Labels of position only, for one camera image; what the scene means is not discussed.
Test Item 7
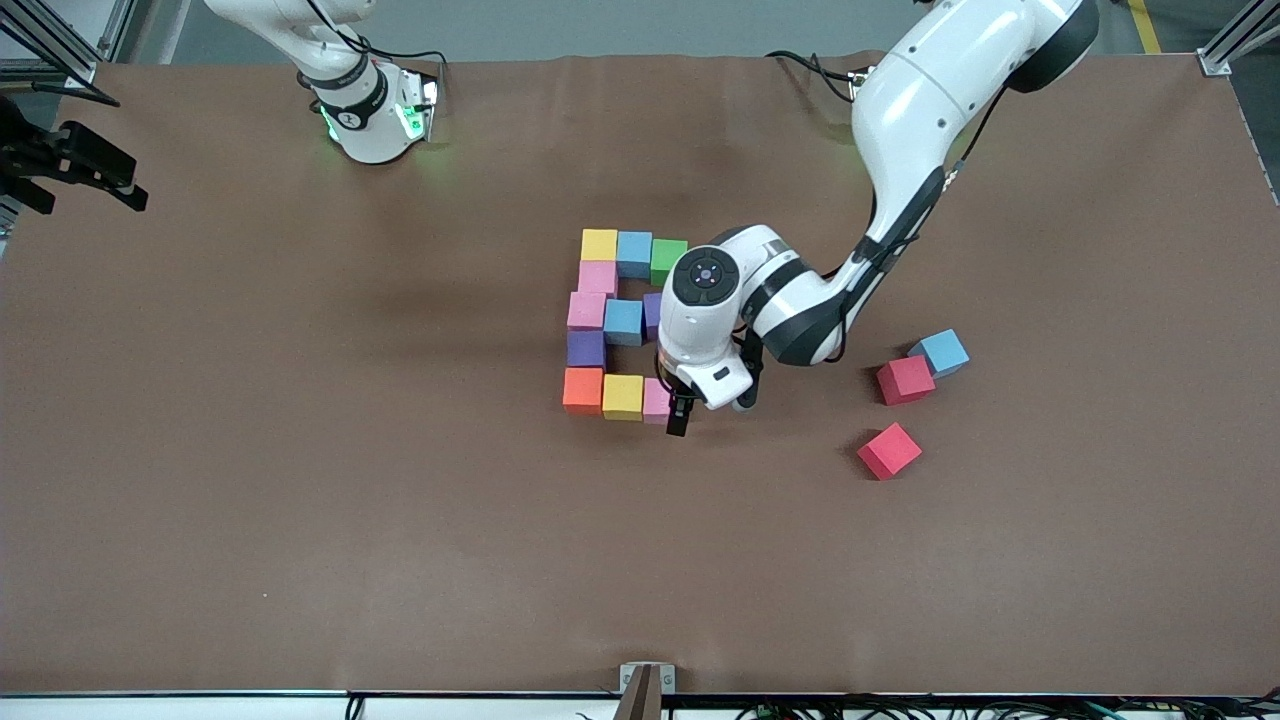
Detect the orange foam cube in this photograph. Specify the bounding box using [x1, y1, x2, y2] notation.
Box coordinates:
[562, 367, 605, 416]

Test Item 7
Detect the blue foam cube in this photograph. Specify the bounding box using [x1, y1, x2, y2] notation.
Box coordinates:
[603, 299, 645, 348]
[615, 231, 653, 280]
[908, 328, 971, 379]

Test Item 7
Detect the green foam cube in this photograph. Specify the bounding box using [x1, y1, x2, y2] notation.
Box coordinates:
[650, 238, 690, 287]

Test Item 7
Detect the red foam cube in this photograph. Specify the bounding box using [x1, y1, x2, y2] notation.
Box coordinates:
[876, 356, 937, 407]
[857, 422, 923, 482]

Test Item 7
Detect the brown table cover sheet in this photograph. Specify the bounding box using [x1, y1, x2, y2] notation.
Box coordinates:
[0, 50, 1280, 696]

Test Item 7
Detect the aluminium frame post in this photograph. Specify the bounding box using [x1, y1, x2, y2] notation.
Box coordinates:
[1197, 0, 1280, 78]
[0, 0, 101, 89]

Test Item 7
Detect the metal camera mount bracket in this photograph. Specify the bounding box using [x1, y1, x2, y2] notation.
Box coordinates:
[616, 662, 677, 720]

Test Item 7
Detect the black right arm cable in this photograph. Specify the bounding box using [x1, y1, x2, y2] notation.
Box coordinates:
[0, 0, 448, 109]

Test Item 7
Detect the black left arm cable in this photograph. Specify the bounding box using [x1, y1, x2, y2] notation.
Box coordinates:
[740, 85, 1011, 366]

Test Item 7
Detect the black arm base cable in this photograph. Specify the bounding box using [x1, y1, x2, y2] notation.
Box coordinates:
[765, 48, 861, 101]

